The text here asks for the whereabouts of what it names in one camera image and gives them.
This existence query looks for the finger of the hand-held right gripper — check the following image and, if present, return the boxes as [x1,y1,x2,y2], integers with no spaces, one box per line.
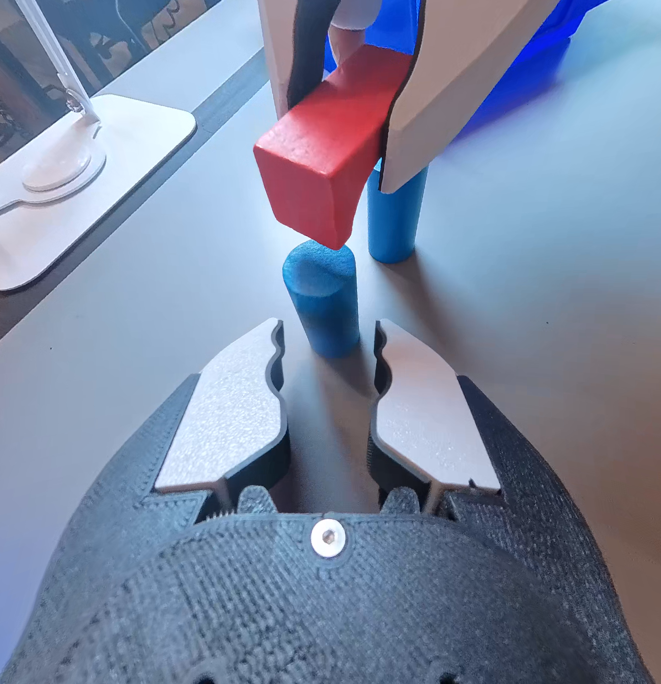
[378,0,563,194]
[257,0,342,122]

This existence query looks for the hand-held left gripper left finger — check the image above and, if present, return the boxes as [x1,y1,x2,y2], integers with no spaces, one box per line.
[154,318,291,522]

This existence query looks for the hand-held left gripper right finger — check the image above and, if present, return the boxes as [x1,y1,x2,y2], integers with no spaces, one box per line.
[367,319,502,515]

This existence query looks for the blue plastic bin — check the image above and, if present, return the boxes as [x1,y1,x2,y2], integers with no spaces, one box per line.
[362,0,611,145]

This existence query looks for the red wooden arch block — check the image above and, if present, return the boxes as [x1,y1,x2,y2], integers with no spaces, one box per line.
[253,44,417,251]

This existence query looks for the blue wooden cylinder block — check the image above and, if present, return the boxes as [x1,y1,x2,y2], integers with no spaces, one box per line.
[282,239,360,359]
[367,163,430,264]

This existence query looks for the white document stand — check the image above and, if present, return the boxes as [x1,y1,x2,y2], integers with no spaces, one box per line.
[0,0,197,292]

